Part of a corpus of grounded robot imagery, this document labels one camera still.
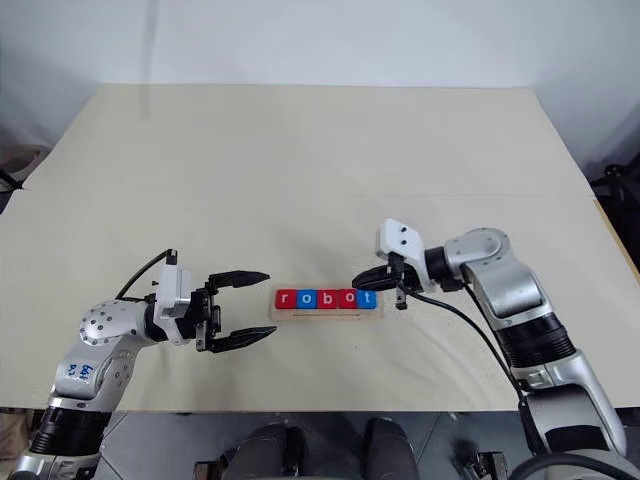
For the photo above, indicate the black stand leg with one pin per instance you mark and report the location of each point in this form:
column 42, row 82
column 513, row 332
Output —
column 11, row 181

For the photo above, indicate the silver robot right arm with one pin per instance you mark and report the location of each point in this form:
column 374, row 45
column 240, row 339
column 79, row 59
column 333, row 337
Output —
column 510, row 285

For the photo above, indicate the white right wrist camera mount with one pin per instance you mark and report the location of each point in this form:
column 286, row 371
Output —
column 400, row 237

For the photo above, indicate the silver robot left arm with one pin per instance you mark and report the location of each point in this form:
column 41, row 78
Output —
column 105, row 325

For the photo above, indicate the beige round background object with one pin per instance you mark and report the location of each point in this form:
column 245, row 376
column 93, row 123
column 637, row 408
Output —
column 22, row 157

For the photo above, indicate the dark rounded shape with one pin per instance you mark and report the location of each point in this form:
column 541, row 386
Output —
column 390, row 450
column 270, row 452

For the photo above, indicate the black chair base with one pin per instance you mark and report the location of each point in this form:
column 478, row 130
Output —
column 617, row 180

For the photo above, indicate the light wooden letter tray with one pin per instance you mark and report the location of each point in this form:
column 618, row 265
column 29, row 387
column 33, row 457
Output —
column 325, row 317

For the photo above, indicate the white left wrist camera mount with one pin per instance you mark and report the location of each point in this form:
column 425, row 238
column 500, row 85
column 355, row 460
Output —
column 172, row 287

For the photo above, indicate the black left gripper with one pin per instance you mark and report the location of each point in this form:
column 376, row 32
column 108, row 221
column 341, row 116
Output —
column 205, row 315

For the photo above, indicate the red tile letter b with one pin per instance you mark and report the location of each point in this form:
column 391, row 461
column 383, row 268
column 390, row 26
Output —
column 327, row 299

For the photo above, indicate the blue tile letter t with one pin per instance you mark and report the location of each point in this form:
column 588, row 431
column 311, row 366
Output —
column 366, row 299

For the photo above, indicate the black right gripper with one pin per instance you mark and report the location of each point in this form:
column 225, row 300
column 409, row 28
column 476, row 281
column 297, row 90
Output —
column 407, row 277

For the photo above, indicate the blue tile letter o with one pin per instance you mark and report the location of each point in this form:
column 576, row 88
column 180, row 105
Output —
column 305, row 299

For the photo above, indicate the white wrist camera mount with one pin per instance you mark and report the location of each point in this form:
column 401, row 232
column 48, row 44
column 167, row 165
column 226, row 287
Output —
column 400, row 237
column 172, row 287

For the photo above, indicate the red tile letter o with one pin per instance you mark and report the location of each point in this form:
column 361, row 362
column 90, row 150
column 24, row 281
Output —
column 348, row 299

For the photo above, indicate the red tile letter r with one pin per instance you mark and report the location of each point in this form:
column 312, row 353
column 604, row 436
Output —
column 285, row 299

